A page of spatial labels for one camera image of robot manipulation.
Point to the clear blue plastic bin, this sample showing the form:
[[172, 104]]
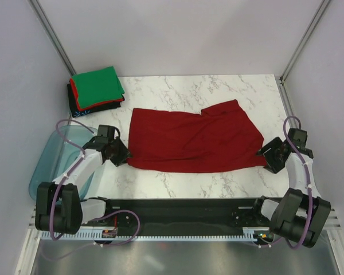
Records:
[[58, 155]]

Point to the right aluminium frame post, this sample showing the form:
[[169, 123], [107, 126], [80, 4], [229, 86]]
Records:
[[311, 28]]

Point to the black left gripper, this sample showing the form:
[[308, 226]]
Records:
[[124, 154]]

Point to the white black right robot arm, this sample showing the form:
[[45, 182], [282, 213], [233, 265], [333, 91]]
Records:
[[301, 214]]

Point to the folded green t shirt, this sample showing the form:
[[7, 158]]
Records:
[[98, 85]]

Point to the dark red t shirt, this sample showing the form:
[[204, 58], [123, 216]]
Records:
[[220, 138]]

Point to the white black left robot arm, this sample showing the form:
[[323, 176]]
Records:
[[60, 209]]

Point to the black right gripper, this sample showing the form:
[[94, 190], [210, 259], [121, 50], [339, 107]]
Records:
[[272, 165]]

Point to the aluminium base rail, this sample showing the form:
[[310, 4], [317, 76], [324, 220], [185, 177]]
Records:
[[331, 223]]

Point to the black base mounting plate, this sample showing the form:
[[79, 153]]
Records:
[[208, 216]]

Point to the white slotted cable duct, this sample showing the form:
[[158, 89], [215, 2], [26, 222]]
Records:
[[247, 234]]

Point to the left aluminium frame post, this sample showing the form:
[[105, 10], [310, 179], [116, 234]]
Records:
[[51, 33]]

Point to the aluminium frame post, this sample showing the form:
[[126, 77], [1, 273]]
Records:
[[311, 28], [51, 33]]

